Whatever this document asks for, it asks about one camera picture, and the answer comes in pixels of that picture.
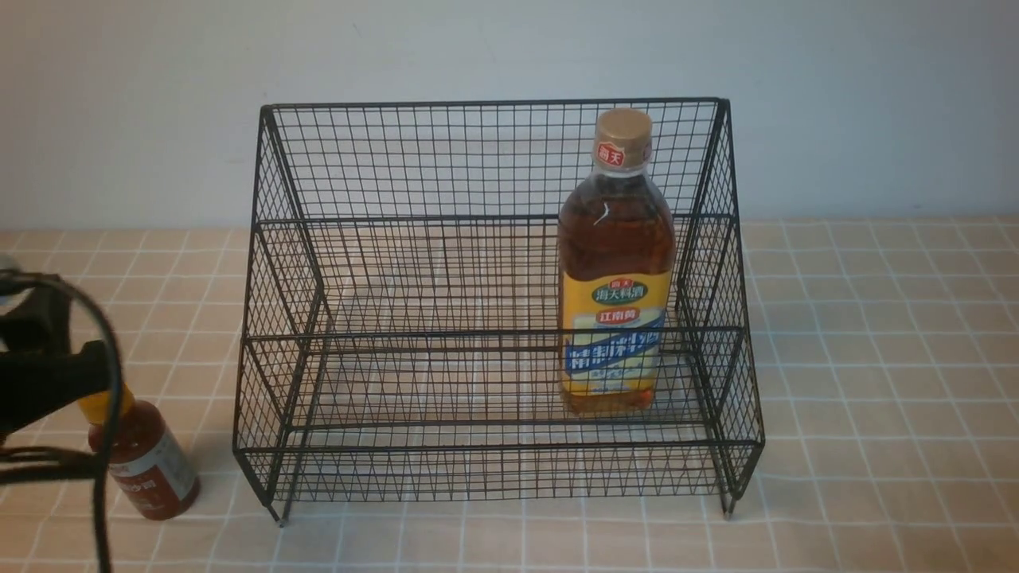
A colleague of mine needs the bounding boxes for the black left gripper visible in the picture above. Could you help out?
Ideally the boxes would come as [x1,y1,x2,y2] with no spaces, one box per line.
[1,272,111,442]

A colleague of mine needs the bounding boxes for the small red sauce bottle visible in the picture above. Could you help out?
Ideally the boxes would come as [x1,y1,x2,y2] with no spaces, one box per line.
[107,388,201,521]

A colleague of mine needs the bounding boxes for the large cooking wine bottle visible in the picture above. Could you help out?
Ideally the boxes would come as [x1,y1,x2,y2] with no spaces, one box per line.
[557,107,677,417]

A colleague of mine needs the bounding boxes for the checkered beige tablecloth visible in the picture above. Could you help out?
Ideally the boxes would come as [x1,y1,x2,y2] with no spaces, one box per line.
[2,215,1017,572]

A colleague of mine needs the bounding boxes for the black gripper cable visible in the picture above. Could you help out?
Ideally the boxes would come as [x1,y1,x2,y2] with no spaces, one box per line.
[0,271,125,573]

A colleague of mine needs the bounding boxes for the black wire mesh shelf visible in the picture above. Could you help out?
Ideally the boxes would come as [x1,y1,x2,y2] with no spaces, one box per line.
[232,97,767,524]

